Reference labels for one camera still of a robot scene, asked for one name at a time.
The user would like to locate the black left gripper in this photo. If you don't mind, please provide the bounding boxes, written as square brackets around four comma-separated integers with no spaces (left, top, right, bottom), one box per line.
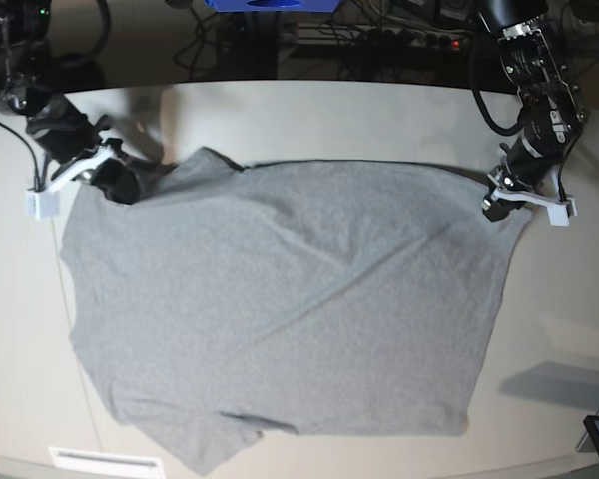
[482,158,525,222]

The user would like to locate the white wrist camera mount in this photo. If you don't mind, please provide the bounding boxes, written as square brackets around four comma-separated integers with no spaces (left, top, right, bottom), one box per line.
[495,144,577,227]
[25,146,99,220]

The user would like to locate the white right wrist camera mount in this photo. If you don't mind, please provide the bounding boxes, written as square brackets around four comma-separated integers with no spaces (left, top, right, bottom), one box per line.
[25,146,99,220]

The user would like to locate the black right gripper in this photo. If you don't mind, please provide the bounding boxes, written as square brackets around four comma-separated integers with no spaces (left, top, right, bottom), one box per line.
[77,137,147,205]

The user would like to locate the white power strip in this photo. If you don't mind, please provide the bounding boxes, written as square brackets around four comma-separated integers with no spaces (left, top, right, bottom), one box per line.
[294,23,471,52]

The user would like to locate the blue plastic base block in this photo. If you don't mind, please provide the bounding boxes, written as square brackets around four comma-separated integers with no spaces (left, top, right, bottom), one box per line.
[205,0,340,13]

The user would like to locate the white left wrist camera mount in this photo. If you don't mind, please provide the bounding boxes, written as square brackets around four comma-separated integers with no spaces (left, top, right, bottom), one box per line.
[495,144,577,227]

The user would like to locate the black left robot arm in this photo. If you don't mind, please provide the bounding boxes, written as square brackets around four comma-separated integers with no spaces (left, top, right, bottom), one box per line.
[468,1,587,227]

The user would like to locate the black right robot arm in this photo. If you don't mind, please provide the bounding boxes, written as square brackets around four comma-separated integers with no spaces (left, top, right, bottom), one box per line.
[0,1,145,217]

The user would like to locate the white label strip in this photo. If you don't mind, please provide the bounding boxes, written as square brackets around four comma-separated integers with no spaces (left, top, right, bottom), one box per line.
[49,446,164,469]

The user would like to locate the grey T-shirt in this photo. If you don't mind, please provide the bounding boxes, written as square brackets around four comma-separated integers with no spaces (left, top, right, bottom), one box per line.
[61,150,533,474]

